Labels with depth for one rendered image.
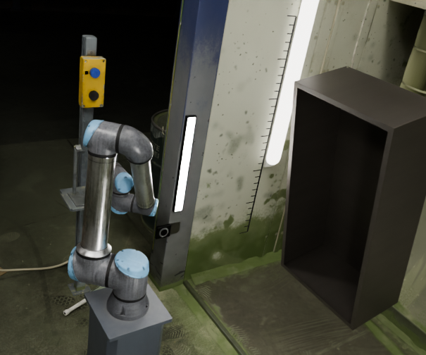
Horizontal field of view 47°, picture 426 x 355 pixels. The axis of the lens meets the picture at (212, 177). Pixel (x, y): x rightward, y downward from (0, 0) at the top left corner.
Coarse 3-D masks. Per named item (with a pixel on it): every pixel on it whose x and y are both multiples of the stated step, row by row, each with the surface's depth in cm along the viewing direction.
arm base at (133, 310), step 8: (112, 296) 218; (144, 296) 219; (112, 304) 217; (120, 304) 214; (128, 304) 214; (136, 304) 216; (144, 304) 219; (112, 312) 216; (120, 312) 216; (128, 312) 215; (136, 312) 216; (144, 312) 220; (128, 320) 216
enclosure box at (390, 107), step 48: (336, 96) 220; (384, 96) 219; (336, 144) 277; (384, 144) 246; (288, 192) 270; (336, 192) 290; (384, 192) 212; (288, 240) 294; (336, 240) 304; (384, 240) 232; (336, 288) 284; (384, 288) 257
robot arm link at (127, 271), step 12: (120, 252) 214; (132, 252) 216; (108, 264) 210; (120, 264) 207; (132, 264) 209; (144, 264) 211; (108, 276) 209; (120, 276) 208; (132, 276) 207; (144, 276) 211; (120, 288) 211; (132, 288) 210; (144, 288) 216; (132, 300) 214
